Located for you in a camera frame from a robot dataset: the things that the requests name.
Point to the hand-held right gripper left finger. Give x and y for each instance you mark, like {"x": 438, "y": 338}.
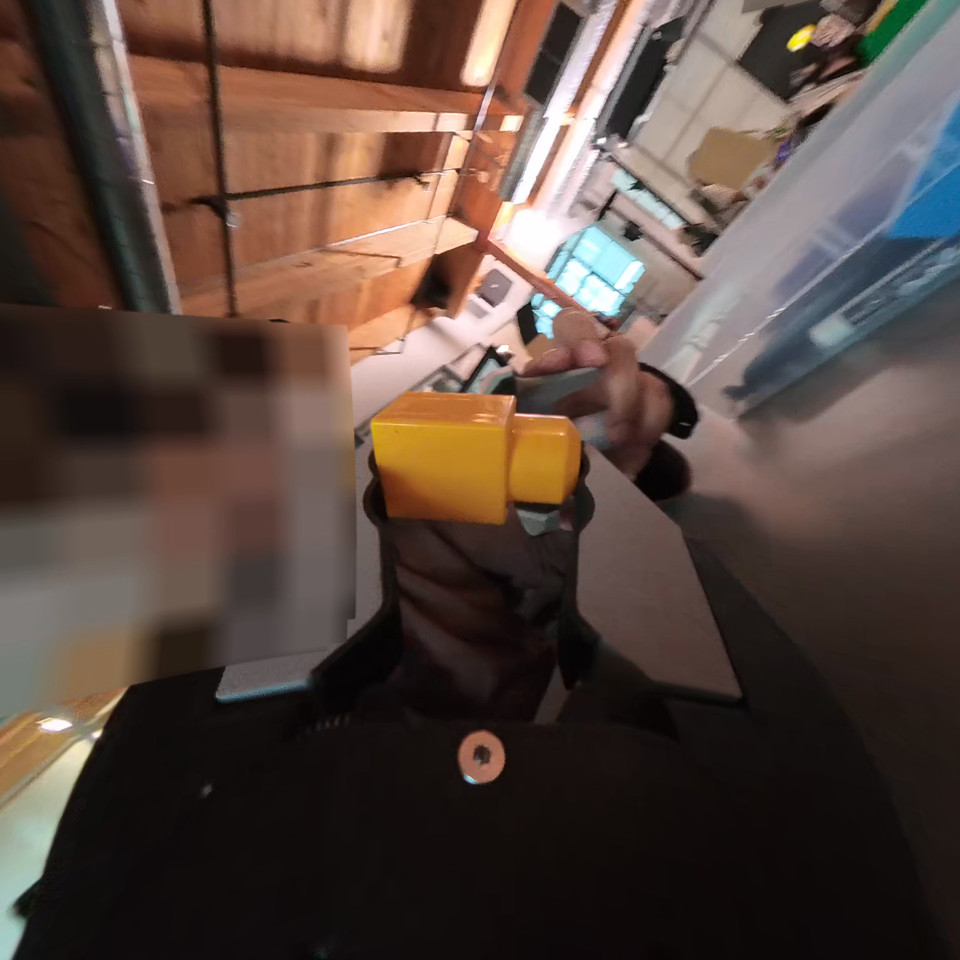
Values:
{"x": 259, "y": 684}

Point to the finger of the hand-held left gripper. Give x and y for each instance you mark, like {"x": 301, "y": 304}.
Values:
{"x": 559, "y": 394}
{"x": 541, "y": 519}

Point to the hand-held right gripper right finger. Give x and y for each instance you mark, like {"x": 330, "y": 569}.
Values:
{"x": 645, "y": 600}

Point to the yellow toy block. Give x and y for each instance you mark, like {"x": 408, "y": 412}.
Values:
{"x": 450, "y": 457}

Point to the clear plastic bin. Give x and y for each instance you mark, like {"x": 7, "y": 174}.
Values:
{"x": 825, "y": 247}

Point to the bright paned window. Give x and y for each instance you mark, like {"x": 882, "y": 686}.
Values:
{"x": 592, "y": 270}

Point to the cardboard box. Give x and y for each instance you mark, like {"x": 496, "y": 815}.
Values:
{"x": 731, "y": 157}

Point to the blue foam block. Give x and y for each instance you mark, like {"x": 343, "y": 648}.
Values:
{"x": 930, "y": 202}

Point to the yellow round sign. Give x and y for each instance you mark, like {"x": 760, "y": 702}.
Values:
{"x": 801, "y": 36}

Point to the green plastic bin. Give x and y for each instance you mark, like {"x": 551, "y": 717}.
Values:
{"x": 892, "y": 30}

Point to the grey ceiling pipe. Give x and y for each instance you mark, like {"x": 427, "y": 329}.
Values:
{"x": 97, "y": 150}

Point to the dark square wall panel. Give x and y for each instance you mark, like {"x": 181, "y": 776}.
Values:
{"x": 495, "y": 289}

